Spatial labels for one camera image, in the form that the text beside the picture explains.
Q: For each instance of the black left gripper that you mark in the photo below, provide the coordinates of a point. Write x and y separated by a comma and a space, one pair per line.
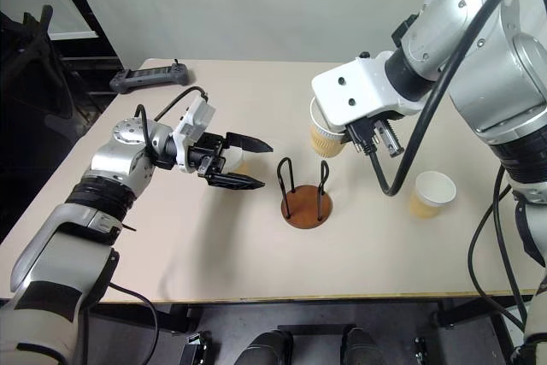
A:
209, 155

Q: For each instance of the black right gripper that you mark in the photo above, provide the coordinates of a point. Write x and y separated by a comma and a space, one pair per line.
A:
376, 134

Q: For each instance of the orange white paper cup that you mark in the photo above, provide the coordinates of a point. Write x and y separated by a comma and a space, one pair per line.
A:
239, 160
325, 140
433, 190

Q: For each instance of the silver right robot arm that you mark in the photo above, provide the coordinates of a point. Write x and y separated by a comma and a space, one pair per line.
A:
483, 83

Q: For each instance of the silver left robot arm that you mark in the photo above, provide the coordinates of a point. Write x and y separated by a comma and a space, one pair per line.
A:
47, 254

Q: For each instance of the dark grey handheld controller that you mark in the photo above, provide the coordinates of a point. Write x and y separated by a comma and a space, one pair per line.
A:
149, 76

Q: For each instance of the dark rounded shape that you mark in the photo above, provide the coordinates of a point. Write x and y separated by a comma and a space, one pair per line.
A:
361, 348
265, 350

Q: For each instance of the black office chair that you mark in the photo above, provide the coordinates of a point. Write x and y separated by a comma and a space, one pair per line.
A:
25, 48

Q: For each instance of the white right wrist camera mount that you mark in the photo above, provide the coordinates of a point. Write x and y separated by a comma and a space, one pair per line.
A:
342, 95

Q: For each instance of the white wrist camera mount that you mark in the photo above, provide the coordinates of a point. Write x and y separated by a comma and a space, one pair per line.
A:
192, 121
342, 95

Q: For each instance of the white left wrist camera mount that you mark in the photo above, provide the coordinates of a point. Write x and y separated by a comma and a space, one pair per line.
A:
192, 121

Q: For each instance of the black metal bracket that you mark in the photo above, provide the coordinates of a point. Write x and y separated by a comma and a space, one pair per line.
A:
194, 350
420, 352

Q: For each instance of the black slanted frame beam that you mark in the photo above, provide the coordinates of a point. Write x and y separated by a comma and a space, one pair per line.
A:
81, 8

